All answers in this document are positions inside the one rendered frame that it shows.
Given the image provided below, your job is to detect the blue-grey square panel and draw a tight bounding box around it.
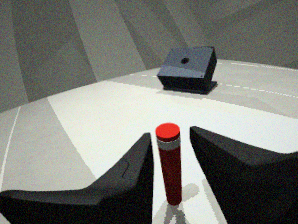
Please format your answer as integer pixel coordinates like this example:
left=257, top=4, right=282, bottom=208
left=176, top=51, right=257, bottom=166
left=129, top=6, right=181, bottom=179
left=157, top=45, right=217, bottom=95

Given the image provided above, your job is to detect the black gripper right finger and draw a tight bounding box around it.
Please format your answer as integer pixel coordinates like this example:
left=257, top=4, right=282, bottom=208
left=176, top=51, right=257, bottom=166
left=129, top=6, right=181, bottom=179
left=189, top=125, right=298, bottom=224

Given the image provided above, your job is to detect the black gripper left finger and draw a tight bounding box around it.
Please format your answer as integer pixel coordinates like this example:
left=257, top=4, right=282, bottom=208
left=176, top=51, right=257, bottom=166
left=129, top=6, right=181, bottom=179
left=0, top=133, right=154, bottom=224

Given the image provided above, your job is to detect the dark red cylinder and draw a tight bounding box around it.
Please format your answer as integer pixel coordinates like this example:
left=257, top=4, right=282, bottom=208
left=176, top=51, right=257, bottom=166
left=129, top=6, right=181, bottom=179
left=154, top=123, right=182, bottom=205

